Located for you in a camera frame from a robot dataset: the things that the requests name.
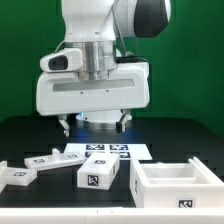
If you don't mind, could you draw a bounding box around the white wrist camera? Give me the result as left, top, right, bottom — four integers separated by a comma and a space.
40, 48, 83, 73

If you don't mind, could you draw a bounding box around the white table border rail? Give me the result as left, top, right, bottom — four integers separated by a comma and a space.
0, 208, 224, 224

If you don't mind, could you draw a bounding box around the white cabinet body box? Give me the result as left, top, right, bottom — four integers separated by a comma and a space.
130, 157, 224, 208

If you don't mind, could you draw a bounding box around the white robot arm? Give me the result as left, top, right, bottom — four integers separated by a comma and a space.
36, 0, 171, 135

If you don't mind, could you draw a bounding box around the white tag sheet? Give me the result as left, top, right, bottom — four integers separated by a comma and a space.
64, 143, 152, 160

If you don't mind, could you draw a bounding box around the grey braided cable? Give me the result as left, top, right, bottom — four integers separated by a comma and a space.
111, 0, 129, 58

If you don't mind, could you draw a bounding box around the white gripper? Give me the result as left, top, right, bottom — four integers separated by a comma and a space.
36, 62, 150, 137

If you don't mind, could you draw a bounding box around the white cabinet top block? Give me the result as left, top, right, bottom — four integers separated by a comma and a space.
77, 153, 120, 190

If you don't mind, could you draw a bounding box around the white door panel with tags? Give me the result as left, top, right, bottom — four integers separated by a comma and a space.
0, 161, 37, 186

